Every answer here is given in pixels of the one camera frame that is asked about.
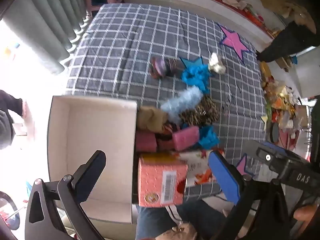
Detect person's right hand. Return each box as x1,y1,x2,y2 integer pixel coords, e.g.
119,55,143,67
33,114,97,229
292,204,320,230

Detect pink sponge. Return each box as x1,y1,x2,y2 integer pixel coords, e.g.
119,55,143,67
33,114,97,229
172,126,200,152
135,131,158,153

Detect white spotted cloth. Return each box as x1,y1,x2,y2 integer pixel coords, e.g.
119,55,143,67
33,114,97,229
207,52,227,75

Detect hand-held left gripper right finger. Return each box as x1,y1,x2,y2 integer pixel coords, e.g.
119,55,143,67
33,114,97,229
208,151,292,240

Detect white fruit printed box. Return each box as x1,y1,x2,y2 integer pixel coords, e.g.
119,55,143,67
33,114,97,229
179,150,218,187

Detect white cardboard box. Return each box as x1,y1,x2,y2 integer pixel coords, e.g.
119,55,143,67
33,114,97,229
47,95,138,224

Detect leopard print cloth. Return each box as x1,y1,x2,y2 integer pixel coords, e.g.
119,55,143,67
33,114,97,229
179,95,222,127

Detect grey checked star blanket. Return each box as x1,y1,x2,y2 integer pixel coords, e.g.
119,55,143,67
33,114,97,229
61,3,268,203

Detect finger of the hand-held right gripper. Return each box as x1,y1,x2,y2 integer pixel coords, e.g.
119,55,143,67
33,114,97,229
244,141,300,180

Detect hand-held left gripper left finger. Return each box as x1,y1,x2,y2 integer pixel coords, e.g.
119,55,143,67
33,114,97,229
24,150,107,240

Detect beige cloth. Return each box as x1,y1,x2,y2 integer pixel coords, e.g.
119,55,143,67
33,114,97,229
137,106,169,133

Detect pile of mixed papers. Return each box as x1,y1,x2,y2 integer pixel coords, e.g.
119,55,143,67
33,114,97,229
220,0,273,34

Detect orange patterned carton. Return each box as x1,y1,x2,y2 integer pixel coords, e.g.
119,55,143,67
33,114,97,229
137,152,189,208

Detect white shelf with red top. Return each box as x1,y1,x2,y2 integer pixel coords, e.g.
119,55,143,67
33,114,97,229
172,0,275,45

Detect blue crinkled plastic cloth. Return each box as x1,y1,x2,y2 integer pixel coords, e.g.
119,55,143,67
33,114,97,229
197,126,219,150
180,64,213,92

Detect pile of colourful packets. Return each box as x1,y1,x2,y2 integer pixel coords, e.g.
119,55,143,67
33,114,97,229
259,62,310,150

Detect dark jacket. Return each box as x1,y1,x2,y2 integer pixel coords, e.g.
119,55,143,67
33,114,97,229
256,21,320,63

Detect light blue fluffy cloth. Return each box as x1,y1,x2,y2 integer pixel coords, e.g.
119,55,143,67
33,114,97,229
160,86,204,124

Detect beige fabric heap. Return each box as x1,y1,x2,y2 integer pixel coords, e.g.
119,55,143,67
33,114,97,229
259,0,317,33

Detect person's blue jeans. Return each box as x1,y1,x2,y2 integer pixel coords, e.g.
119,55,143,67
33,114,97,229
135,199,227,240

